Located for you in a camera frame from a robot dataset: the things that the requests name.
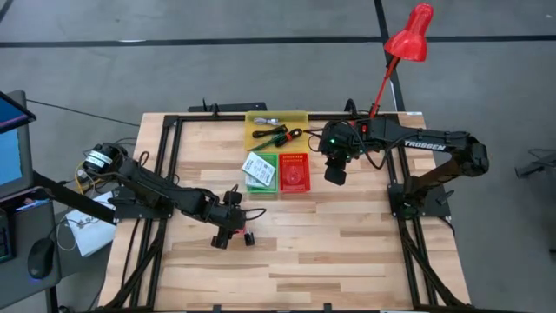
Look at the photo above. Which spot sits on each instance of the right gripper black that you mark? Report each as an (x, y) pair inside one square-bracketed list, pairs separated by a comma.
[(339, 145)]

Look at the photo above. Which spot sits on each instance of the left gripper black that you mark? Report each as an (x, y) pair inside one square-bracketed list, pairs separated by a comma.
[(228, 218)]

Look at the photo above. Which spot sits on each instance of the pink cube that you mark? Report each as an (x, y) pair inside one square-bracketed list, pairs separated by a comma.
[(242, 231)]

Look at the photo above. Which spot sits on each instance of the white acer product box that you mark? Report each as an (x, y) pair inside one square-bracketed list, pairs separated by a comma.
[(254, 182)]

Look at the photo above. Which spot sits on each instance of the white green barcode box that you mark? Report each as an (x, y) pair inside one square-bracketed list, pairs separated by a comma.
[(259, 168)]

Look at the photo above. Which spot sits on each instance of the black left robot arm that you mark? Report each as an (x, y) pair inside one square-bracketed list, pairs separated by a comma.
[(152, 187)]

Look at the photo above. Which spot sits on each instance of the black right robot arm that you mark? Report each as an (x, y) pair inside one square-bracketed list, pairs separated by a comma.
[(425, 145)]

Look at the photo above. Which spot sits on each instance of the red plastic basket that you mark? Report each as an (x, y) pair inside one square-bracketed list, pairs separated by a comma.
[(295, 161)]

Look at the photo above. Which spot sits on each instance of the yellow plastic tray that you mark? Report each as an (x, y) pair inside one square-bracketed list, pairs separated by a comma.
[(299, 119)]

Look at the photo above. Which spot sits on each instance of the green plastic basket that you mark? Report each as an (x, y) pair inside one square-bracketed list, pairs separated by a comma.
[(273, 189)]

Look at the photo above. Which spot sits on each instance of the black edge clamp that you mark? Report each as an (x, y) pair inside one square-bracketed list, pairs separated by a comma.
[(216, 308)]

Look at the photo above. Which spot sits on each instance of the black power strip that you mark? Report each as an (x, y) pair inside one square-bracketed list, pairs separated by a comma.
[(230, 107)]

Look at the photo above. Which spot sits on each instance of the red desk lamp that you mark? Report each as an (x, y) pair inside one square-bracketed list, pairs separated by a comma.
[(408, 43)]

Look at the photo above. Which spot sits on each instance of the white paper sheet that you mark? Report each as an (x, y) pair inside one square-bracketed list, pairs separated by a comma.
[(93, 237)]

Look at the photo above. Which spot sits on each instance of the black support beam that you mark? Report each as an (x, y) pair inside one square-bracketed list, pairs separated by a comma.
[(74, 197)]

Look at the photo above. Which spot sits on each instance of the black computer mouse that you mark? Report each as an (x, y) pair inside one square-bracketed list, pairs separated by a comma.
[(41, 258)]

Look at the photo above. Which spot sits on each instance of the black floor stand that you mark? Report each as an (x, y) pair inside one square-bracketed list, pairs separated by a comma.
[(536, 167)]

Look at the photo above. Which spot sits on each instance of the grey side desk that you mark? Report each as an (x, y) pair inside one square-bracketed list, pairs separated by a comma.
[(21, 289)]

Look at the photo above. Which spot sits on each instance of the black keyboard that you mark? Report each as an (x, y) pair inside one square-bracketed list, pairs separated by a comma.
[(5, 243)]

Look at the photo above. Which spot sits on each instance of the monitor with blue screen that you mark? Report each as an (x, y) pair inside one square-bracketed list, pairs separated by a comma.
[(11, 161)]

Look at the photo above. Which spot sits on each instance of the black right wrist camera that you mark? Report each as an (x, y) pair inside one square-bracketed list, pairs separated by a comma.
[(335, 176)]

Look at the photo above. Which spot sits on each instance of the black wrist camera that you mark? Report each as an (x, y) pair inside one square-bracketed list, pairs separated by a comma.
[(335, 176), (233, 198)]

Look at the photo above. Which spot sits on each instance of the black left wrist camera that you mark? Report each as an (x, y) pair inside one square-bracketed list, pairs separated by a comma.
[(233, 198)]

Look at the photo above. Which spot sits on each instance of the black metal table frame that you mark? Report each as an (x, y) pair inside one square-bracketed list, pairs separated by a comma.
[(170, 121)]

